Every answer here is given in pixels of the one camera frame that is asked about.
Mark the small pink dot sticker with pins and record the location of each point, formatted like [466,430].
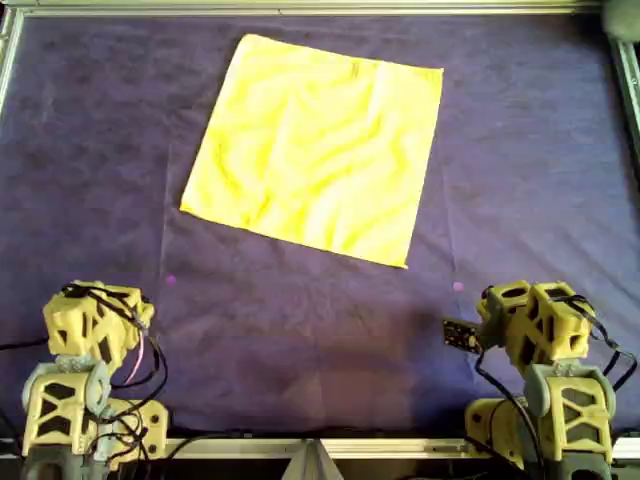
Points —
[457,286]
[171,280]

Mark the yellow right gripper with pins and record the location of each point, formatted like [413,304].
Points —
[516,322]

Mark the aluminium table frame rail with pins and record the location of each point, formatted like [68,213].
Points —
[10,60]
[627,90]
[300,7]
[400,446]

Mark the grey rounded blurry object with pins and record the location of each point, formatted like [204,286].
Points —
[622,17]

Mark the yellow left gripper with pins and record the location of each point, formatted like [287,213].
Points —
[142,317]

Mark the yellow microfibre cloth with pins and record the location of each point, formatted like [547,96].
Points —
[310,150]

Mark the purple table cover sheet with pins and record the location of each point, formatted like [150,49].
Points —
[75,175]

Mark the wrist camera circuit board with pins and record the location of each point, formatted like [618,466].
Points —
[460,336]

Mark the yellow lattice left robot arm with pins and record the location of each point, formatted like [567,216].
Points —
[65,415]

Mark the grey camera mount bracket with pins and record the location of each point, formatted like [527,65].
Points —
[494,320]

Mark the grey wedge-shaped mount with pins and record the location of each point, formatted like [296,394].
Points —
[307,462]

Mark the yellow lattice right robot arm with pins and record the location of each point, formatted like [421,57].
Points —
[580,420]

